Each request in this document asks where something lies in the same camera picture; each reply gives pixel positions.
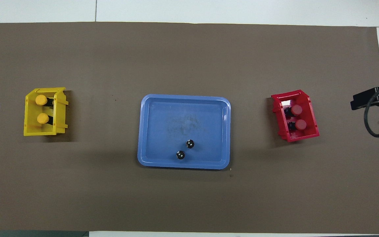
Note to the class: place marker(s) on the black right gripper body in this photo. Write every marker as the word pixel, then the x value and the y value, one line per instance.
pixel 368 97

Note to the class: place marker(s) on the yellow push button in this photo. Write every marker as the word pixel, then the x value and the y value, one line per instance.
pixel 42 118
pixel 40 99

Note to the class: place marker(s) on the red push button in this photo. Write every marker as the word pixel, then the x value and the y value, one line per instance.
pixel 296 110
pixel 301 124

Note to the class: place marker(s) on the blue plastic tray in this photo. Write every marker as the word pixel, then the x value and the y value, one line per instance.
pixel 163 131

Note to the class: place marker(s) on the yellow plastic bin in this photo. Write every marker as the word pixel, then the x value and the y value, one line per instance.
pixel 30 130

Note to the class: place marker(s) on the red plastic bin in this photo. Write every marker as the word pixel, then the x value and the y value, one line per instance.
pixel 312 118

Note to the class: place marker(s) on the brown table mat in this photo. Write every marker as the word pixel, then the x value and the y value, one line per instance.
pixel 110 197

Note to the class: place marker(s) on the black round knob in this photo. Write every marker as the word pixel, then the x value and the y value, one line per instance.
pixel 189 144
pixel 180 154

